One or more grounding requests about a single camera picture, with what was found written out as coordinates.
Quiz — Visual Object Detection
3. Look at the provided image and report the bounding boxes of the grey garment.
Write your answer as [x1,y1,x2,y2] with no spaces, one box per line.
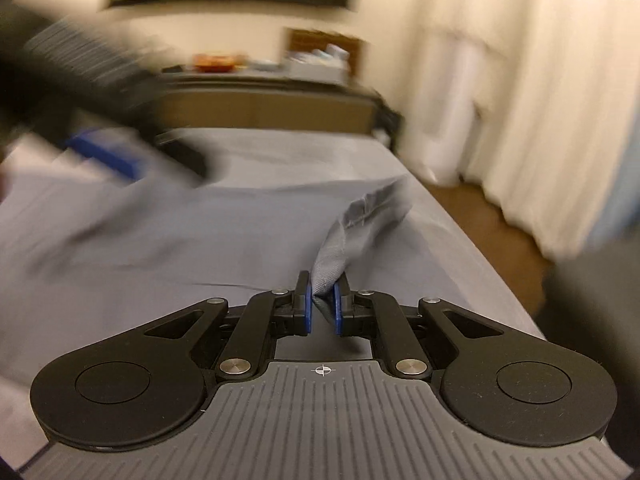
[0,160,431,376]

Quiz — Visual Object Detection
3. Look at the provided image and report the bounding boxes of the dark sofa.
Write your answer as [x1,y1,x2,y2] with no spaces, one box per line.
[539,242,640,413]

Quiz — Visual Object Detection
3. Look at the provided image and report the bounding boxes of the grey plush bed cover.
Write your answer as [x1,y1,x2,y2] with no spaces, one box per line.
[0,127,547,461]

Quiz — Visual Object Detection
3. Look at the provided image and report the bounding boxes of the grey brown television cabinet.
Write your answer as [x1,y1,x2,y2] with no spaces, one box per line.
[154,67,402,137]

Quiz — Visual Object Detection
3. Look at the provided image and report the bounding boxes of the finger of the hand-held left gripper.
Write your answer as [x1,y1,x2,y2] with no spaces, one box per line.
[144,124,212,179]
[67,131,142,182]

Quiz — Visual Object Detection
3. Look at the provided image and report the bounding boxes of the fruit bowl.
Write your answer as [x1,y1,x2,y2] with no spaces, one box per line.
[192,52,242,74]

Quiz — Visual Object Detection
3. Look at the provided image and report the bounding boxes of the wooden grid board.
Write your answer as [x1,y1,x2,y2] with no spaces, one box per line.
[287,29,364,82]

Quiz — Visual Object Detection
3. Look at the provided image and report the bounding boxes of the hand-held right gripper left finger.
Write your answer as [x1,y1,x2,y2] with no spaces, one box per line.
[144,270,316,382]

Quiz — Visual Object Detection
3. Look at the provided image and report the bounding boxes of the white tower air conditioner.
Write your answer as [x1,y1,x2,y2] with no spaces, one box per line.
[424,35,482,182]

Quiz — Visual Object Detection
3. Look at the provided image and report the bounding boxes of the white curtains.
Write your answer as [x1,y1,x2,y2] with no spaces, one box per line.
[360,0,640,262]

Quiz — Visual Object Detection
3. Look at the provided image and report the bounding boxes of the grey storage box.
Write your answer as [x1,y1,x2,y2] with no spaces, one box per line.
[287,46,351,84]

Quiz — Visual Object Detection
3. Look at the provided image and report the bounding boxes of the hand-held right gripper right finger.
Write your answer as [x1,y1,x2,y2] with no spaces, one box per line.
[332,273,506,380]

